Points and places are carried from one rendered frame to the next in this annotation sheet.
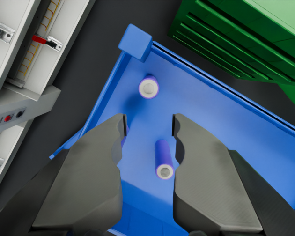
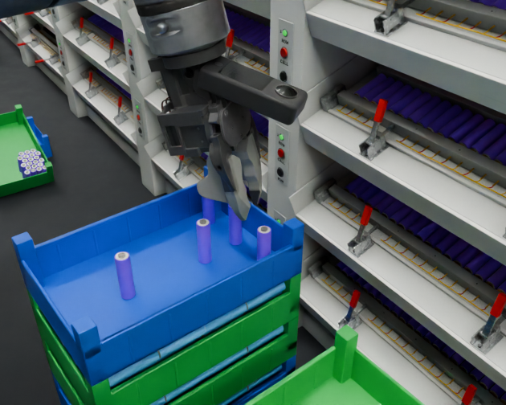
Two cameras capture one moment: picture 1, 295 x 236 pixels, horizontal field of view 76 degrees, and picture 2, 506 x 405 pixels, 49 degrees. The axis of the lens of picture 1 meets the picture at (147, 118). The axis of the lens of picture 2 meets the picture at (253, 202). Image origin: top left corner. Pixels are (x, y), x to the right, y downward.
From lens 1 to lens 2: 0.63 m
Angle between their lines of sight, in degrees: 51
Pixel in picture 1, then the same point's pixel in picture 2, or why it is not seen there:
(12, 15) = (371, 259)
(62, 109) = not seen: hidden behind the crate
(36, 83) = (308, 288)
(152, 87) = (263, 229)
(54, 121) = not seen: hidden behind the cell
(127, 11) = not seen: outside the picture
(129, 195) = (172, 230)
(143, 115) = (238, 257)
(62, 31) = (363, 338)
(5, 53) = (340, 244)
